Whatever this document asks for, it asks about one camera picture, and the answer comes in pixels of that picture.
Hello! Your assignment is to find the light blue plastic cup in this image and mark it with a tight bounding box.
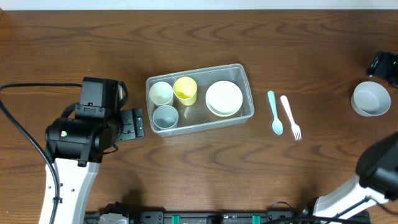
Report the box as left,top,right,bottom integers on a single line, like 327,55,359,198
152,105,179,129

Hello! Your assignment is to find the cream white plastic cup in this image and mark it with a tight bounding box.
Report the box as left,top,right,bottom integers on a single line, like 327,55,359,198
149,82,174,107

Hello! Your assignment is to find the yellow plastic cup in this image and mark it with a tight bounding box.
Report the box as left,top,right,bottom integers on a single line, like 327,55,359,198
173,77,198,106

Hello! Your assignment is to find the yellow plastic bowl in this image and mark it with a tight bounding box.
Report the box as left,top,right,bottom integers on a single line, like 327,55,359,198
208,107,239,118

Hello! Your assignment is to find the cream white plastic bowl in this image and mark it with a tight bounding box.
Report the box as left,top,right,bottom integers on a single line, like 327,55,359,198
205,81,243,112

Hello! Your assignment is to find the mint green plastic spoon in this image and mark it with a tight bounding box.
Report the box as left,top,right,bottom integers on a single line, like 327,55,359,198
267,90,283,135

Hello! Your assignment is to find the pink plastic fork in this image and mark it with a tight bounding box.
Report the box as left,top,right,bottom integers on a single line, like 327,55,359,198
280,95,302,141

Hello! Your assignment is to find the light blue plastic bowl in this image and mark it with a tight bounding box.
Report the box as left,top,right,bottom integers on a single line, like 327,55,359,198
351,81,391,117

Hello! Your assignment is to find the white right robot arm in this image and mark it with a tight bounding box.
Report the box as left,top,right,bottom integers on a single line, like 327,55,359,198
313,133,397,220

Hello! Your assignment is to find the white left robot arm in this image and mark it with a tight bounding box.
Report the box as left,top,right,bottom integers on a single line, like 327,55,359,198
39,105,145,223

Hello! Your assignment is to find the clear plastic container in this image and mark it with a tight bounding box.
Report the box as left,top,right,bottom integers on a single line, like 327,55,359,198
146,63,254,137

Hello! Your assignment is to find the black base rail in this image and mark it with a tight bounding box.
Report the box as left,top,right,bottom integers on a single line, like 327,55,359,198
83,201,371,224

